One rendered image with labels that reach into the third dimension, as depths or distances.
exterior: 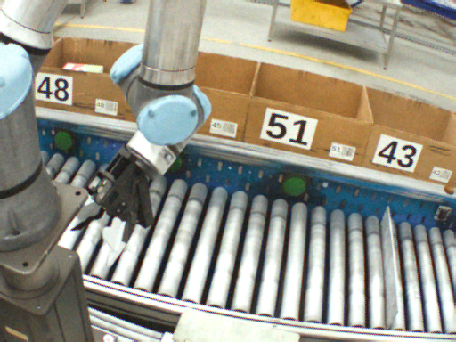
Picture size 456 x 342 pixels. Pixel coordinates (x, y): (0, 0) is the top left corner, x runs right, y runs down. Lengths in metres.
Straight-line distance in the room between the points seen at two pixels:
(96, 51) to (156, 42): 1.22
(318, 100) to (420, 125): 0.43
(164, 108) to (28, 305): 0.41
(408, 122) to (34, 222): 1.50
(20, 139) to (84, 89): 1.01
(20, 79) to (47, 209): 0.22
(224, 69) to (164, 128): 1.08
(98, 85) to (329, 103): 0.82
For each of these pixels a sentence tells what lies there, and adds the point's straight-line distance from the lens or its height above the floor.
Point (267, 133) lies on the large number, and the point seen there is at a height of 0.94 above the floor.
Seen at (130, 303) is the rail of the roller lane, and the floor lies 0.72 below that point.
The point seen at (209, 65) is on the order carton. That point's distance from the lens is 1.84.
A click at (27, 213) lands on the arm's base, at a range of 0.74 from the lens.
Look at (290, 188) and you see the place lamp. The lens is 1.61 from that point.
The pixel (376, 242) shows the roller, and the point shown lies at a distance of 1.60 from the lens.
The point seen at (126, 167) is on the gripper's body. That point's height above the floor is 1.19.
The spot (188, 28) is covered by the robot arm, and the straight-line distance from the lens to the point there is 0.72.
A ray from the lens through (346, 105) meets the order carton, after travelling 1.86.
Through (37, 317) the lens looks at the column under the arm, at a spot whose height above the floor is 1.07.
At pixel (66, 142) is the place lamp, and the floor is 0.81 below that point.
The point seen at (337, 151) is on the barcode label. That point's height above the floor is 0.92.
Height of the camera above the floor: 1.75
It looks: 35 degrees down
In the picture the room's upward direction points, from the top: 9 degrees clockwise
